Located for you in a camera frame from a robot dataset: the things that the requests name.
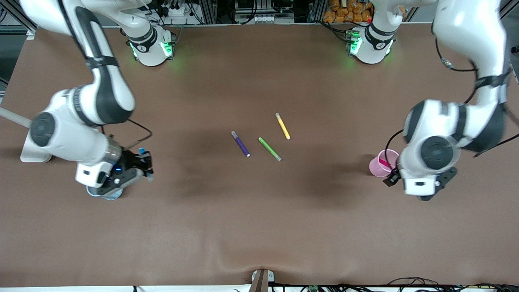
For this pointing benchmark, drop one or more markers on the silver table edge rail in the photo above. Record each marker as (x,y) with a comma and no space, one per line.
(263,25)

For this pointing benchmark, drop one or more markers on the green marker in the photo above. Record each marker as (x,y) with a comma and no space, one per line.
(269,149)

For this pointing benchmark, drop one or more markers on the yellow marker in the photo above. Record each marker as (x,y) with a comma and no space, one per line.
(283,126)

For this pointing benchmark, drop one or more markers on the white power strip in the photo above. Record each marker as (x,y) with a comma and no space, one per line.
(178,11)

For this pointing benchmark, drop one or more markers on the pink mesh cup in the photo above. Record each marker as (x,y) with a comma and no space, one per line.
(377,168)

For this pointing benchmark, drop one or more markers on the orange plush pile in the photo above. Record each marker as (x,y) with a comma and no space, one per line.
(344,12)

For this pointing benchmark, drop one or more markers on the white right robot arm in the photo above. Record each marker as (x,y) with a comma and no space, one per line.
(65,134)

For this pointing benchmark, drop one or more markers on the purple marker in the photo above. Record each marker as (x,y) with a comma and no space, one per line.
(241,144)

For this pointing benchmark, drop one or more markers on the white lamp stand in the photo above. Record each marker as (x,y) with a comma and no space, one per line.
(30,156)

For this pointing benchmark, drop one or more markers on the blue marker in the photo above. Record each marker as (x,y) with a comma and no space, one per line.
(142,151)

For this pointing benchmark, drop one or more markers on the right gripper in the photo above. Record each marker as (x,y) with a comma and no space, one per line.
(130,161)

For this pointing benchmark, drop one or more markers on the light blue mesh cup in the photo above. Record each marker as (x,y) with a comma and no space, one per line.
(113,197)

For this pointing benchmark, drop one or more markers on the aluminium camera post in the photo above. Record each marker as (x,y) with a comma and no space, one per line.
(260,282)

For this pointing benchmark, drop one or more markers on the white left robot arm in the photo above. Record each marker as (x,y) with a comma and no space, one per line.
(466,24)

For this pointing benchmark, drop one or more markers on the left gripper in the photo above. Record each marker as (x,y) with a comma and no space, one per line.
(392,178)

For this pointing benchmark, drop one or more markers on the pink marker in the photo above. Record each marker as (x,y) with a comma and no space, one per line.
(385,163)

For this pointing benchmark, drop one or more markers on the brown table cover sheet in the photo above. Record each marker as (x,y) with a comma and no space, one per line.
(259,223)

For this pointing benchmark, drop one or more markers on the aluminium frame strut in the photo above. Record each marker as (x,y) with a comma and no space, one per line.
(16,12)

